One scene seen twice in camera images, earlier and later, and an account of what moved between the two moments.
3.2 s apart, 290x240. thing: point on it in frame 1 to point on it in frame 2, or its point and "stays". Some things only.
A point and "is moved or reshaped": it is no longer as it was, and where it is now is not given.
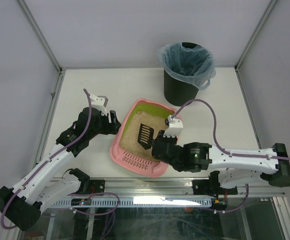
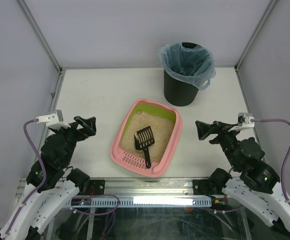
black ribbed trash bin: (176, 92) stays
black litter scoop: (145, 136) is moved or reshaped
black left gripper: (111, 122) to (74, 129)
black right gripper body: (158, 146) to (219, 129)
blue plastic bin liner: (196, 66) stays
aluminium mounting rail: (164, 188) stays
